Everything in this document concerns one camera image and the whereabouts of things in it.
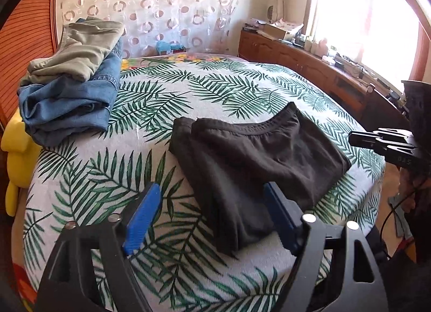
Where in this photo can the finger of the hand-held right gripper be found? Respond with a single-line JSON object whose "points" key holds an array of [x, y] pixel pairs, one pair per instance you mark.
{"points": [[397, 135], [367, 140]]}

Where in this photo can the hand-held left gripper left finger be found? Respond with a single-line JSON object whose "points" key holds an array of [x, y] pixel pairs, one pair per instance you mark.
{"points": [[143, 214]]}

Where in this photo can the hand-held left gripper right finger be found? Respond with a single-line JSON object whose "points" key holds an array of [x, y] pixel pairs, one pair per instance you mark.
{"points": [[281, 217]]}

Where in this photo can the black pants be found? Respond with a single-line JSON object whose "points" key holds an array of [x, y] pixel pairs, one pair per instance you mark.
{"points": [[256, 160]]}

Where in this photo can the khaki pants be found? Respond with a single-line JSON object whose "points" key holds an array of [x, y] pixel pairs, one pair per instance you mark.
{"points": [[84, 49]]}

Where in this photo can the person's right hand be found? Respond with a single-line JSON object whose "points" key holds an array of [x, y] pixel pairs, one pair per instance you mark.
{"points": [[407, 197]]}

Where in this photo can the dark dotted cloth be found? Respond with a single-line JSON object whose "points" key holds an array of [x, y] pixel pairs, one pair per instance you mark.
{"points": [[421, 113]]}

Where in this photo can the blue-grey cloth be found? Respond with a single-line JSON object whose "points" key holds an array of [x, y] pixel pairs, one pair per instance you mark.
{"points": [[400, 224]]}

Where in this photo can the long wooden cabinet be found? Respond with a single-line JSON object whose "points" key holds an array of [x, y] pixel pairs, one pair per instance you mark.
{"points": [[303, 66]]}

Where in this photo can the white bottle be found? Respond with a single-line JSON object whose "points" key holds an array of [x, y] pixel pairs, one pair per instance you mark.
{"points": [[315, 47]]}

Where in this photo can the person's dark clothing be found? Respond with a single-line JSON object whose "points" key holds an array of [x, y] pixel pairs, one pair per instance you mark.
{"points": [[407, 281]]}

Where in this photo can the bright window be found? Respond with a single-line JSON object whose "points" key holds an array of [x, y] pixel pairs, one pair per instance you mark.
{"points": [[363, 12]]}

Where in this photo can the blue jeans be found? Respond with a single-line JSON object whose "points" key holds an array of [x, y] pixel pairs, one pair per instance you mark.
{"points": [[67, 106]]}

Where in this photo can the leaf print bedspread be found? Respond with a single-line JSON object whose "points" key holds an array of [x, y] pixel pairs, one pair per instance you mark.
{"points": [[235, 89]]}

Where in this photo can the open cardboard box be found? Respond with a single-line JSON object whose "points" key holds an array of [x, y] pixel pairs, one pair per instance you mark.
{"points": [[279, 31]]}

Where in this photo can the yellow plush toy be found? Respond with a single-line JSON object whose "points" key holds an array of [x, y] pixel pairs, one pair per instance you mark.
{"points": [[16, 150]]}

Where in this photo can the blue plush toy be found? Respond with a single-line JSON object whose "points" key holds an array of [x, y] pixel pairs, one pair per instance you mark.
{"points": [[166, 47]]}

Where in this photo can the slatted wooden door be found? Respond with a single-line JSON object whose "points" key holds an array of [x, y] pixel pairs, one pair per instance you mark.
{"points": [[30, 29]]}

